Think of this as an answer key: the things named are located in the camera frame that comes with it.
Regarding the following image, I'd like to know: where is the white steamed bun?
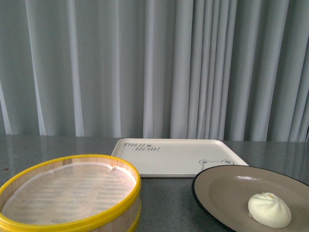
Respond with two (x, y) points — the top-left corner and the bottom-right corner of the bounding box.
(248, 192), (292, 229)

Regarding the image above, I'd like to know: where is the bamboo steamer with yellow bands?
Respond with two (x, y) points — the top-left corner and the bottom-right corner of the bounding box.
(0, 154), (141, 232)

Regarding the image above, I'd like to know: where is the grey pleated curtain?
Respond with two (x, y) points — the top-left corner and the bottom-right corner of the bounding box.
(0, 0), (309, 142)

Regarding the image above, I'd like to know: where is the cream rectangular serving tray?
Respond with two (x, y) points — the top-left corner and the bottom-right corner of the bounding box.
(112, 138), (246, 178)

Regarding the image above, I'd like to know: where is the tan plate with black rim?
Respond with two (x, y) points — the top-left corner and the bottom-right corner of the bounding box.
(192, 165), (309, 232)

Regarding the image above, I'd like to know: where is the white steamer liner cloth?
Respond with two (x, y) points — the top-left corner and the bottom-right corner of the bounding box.
(2, 162), (136, 225)

